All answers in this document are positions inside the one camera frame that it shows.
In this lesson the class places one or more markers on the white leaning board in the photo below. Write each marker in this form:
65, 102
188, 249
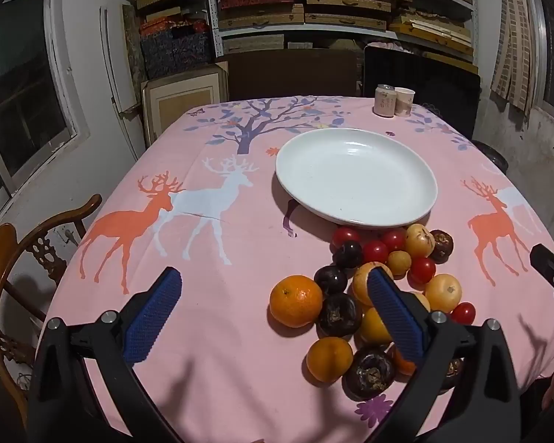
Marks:
120, 78

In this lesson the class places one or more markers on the pink drink can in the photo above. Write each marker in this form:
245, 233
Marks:
384, 100

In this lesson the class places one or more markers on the carved wooden chair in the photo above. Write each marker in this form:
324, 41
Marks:
9, 258

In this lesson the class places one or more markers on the dark blue patterned boxes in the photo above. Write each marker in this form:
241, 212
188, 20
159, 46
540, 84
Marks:
175, 53

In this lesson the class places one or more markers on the shelf of flat boxes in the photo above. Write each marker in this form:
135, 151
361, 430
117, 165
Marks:
351, 7

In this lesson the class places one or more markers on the small tan round fruit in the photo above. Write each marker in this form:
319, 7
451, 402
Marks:
399, 262

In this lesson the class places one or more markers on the dark purple mangosteen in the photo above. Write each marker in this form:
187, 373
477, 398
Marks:
339, 314
452, 371
369, 373

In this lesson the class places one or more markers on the small orange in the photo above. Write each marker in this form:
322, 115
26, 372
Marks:
329, 360

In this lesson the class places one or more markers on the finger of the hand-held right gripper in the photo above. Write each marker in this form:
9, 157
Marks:
551, 267

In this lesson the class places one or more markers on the large orange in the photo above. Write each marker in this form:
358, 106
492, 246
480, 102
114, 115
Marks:
295, 301

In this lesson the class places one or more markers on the pink deer-print tablecloth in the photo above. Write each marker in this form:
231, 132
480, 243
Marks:
240, 295

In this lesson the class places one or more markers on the dark purple plum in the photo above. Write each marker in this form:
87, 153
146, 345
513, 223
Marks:
331, 278
347, 254

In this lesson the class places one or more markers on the white metal shelf rack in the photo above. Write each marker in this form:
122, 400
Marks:
212, 18

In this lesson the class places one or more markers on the dark brown wrinkled fruit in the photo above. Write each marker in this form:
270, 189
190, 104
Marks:
442, 244

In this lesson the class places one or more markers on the beige checked curtain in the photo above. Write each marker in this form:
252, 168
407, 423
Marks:
517, 37

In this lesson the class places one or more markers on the pink paper cup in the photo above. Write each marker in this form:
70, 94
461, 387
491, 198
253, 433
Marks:
404, 101

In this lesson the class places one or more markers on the white ceramic plate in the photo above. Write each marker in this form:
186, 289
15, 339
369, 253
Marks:
351, 180

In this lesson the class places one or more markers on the framed beige picture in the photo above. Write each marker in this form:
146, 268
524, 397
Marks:
184, 101

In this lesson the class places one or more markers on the red cherry tomato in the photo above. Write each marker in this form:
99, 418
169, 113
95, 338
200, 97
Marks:
394, 239
375, 251
463, 312
421, 270
346, 236

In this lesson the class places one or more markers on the speckled yellow oval fruit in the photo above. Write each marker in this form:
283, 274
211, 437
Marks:
419, 240

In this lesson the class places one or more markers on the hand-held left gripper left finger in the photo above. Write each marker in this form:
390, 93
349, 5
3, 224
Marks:
152, 314

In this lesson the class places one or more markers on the brown wooden board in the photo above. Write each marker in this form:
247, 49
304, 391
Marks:
286, 74

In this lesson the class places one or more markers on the white-framed window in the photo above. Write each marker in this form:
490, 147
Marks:
23, 87

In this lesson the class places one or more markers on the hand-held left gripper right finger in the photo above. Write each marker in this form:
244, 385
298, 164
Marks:
392, 314

